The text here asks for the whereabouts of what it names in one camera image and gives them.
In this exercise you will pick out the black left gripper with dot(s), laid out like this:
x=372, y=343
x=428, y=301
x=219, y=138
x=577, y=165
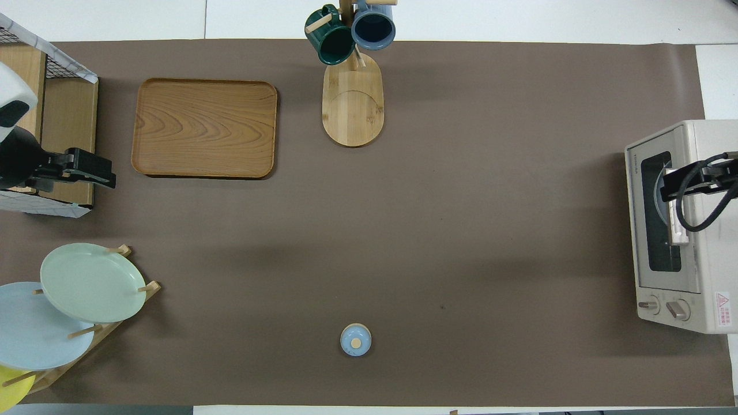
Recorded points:
x=81, y=165

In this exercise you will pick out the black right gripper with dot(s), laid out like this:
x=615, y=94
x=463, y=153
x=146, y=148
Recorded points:
x=712, y=177

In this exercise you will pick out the light blue round plate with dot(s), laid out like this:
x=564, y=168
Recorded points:
x=658, y=210

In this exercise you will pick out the oven door with glass window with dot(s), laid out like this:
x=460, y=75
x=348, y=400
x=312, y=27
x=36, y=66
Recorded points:
x=634, y=230

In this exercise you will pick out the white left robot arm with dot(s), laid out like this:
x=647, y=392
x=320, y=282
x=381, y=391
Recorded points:
x=11, y=86

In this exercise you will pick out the silver oven knob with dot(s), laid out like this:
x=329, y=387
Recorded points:
x=678, y=310
x=650, y=305

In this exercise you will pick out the beige toaster oven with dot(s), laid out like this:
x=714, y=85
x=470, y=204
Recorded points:
x=699, y=311

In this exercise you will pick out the wooden plate rack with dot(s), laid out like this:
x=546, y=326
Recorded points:
x=122, y=249

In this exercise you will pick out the pale green plate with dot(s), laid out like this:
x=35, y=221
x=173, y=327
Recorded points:
x=92, y=282

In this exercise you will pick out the rectangular wooden tray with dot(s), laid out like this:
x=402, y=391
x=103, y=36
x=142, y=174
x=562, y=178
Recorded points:
x=202, y=127

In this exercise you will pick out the red warning sticker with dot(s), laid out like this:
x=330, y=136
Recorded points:
x=723, y=311

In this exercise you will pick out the pale blue large plate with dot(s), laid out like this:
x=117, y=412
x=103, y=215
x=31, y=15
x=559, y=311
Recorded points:
x=34, y=334

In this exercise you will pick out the brown table mat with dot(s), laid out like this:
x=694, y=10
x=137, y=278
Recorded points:
x=519, y=86

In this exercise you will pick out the yellow plate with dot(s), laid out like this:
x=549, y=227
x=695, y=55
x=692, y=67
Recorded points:
x=11, y=392

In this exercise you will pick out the wooden mug tree stand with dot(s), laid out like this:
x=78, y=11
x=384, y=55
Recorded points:
x=351, y=109

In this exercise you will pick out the dark green mug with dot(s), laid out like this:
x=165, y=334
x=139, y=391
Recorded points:
x=331, y=40

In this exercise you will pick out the blue grey mug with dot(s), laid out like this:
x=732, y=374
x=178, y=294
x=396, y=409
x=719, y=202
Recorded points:
x=373, y=26

